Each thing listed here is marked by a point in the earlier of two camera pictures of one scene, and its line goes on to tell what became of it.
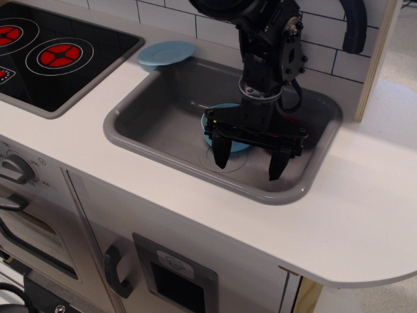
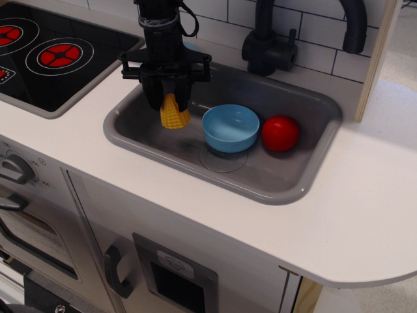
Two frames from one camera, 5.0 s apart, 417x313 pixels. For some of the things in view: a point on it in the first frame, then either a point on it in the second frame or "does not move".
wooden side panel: [388, 23] does not move
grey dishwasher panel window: [174, 278] does not move
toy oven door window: [37, 238] does not move
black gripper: [255, 120] → [165, 59]
